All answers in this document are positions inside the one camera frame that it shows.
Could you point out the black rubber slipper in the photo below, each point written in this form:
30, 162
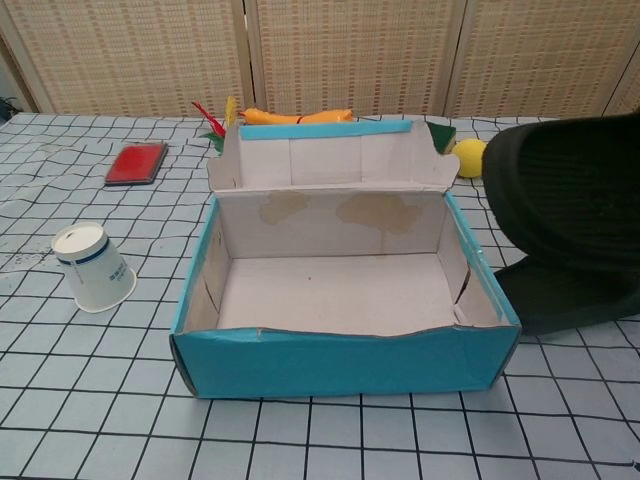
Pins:
565, 200
565, 305

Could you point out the blue cardboard shoe box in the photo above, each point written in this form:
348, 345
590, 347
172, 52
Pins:
325, 360

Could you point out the yellow rubber chicken toy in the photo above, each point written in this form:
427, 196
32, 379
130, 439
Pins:
280, 118

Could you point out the red yellow feather shuttlecock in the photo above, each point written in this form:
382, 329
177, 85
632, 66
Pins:
216, 127

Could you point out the green yellow sponge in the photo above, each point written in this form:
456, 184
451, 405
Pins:
442, 134

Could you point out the yellow foam ball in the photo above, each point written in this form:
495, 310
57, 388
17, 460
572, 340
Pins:
471, 159

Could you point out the woven folding screen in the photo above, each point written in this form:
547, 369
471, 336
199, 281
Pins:
350, 50

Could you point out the red ink pad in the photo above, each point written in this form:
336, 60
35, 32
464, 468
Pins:
135, 164

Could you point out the white paper cup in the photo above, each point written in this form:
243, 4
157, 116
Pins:
95, 270

